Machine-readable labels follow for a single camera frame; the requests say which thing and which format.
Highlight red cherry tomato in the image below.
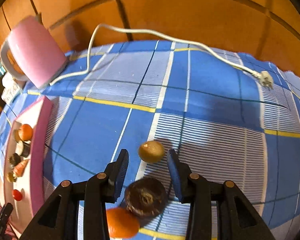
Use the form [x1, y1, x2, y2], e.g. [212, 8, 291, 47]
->
[12, 189, 23, 202]

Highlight yellow small round fruit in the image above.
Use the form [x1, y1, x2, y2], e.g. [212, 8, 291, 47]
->
[6, 172, 17, 183]

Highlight small orange carrot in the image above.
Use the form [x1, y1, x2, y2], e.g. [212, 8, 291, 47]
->
[13, 159, 29, 178]

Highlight orange tangerine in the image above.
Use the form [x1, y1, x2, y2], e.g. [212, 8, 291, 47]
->
[18, 124, 33, 141]
[106, 207, 140, 238]

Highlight pink white tray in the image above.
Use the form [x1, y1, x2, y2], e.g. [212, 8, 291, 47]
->
[2, 95, 55, 230]

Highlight dark brown round fruit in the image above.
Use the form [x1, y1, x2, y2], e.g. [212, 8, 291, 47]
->
[125, 177, 168, 218]

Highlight blue plaid tablecloth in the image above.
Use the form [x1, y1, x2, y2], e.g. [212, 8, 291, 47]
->
[0, 41, 300, 239]

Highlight white tissue box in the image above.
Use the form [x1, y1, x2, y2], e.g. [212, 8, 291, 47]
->
[1, 73, 25, 105]

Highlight pink electric kettle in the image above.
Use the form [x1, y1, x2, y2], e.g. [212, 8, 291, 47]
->
[0, 15, 68, 89]

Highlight white power cord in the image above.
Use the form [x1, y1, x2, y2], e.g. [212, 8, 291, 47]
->
[49, 23, 275, 91]

